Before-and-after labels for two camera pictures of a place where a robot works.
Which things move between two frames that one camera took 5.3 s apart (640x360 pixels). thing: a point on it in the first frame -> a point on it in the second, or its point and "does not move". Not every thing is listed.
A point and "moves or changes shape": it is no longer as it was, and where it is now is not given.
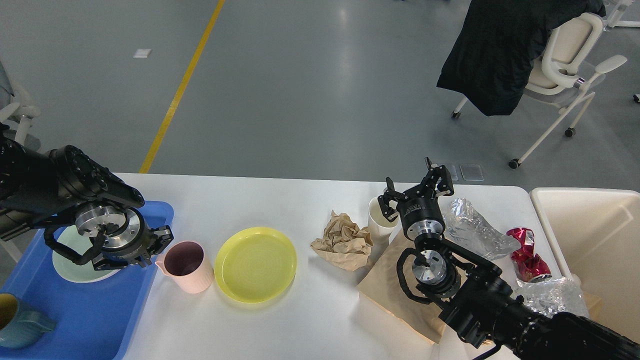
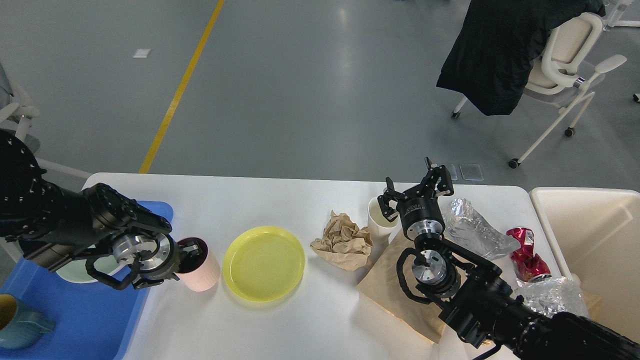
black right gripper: (419, 209) does not move
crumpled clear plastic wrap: (464, 225) does not move
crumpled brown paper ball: (344, 245) does not move
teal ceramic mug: (21, 326) does not move
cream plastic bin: (596, 234) does not move
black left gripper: (137, 250) -> (148, 277)
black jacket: (489, 61) does not move
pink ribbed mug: (186, 263) moves or changes shape
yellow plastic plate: (254, 265) moves or changes shape
